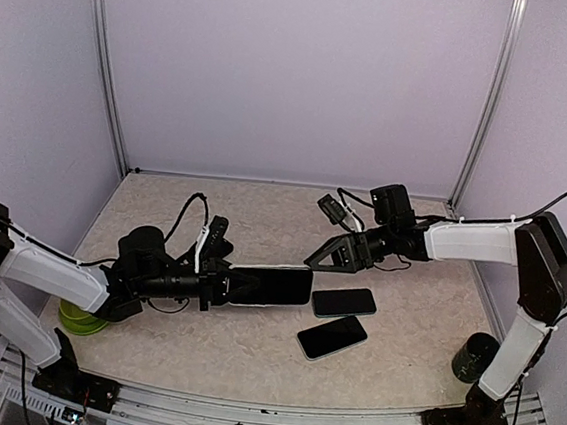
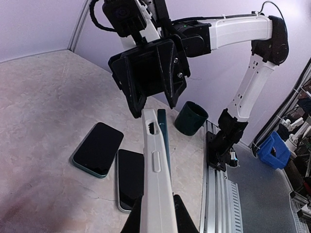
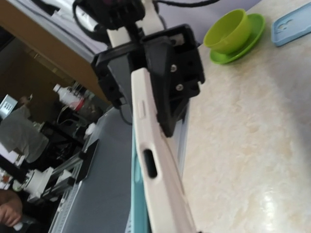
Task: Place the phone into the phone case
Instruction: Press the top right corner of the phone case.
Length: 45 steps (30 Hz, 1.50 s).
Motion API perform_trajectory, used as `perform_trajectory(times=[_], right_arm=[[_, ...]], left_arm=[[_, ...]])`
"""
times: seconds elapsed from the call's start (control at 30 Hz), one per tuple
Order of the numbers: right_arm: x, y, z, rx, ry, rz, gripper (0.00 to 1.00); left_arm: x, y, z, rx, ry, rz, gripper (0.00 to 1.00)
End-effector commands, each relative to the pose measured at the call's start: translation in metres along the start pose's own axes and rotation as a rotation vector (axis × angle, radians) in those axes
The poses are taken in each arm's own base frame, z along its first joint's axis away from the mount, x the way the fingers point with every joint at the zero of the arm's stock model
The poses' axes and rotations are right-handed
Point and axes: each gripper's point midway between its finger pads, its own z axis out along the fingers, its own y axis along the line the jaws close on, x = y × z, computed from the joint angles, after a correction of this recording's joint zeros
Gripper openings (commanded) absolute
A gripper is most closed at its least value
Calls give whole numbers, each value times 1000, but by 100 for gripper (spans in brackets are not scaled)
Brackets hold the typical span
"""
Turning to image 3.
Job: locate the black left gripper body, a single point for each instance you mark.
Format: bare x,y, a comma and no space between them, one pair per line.
186,66

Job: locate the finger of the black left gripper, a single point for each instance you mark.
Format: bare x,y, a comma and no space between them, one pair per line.
158,53
121,71

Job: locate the clear phone case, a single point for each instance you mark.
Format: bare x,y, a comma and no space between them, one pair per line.
167,204

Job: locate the black phone teal edge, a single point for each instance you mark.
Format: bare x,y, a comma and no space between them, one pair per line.
138,221

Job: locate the black phone front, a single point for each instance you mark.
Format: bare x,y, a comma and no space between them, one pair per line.
87,158

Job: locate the light blue phone case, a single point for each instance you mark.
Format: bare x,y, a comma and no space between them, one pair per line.
291,26

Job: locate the white plastic bottle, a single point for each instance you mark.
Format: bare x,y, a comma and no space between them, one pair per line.
69,97

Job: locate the green bowl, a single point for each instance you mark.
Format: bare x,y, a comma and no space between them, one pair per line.
229,33

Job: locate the person in grey shirt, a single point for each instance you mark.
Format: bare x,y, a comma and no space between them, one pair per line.
18,134

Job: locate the person's hand background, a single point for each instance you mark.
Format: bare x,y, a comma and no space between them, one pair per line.
10,208

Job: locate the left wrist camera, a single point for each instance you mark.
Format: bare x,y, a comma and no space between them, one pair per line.
120,21

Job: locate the aluminium front rail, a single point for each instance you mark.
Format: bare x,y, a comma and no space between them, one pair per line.
53,184

